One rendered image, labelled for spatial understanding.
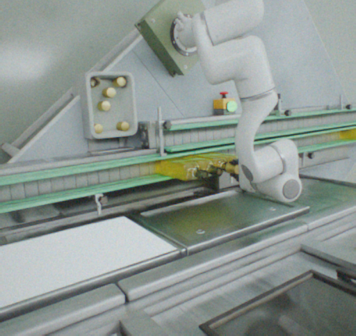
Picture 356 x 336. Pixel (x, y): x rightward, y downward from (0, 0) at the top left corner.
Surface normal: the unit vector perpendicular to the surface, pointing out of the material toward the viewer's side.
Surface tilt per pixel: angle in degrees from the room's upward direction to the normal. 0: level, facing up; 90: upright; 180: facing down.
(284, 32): 0
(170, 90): 0
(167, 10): 1
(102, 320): 90
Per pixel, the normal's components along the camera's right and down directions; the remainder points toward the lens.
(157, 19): 0.54, 0.12
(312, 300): -0.05, -0.99
